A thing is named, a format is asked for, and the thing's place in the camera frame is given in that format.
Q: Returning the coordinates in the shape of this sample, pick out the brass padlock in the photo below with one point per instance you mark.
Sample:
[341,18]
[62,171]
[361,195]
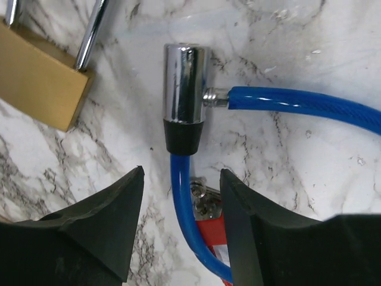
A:
[40,79]

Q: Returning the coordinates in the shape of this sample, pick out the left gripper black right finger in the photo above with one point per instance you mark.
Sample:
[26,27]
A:
[271,245]

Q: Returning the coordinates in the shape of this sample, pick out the red cable seal lock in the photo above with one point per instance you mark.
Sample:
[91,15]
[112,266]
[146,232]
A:
[214,235]

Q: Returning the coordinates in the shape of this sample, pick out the blue cable lock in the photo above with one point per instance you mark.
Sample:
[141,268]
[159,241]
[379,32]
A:
[186,94]

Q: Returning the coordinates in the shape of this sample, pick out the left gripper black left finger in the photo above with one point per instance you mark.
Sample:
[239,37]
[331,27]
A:
[88,243]

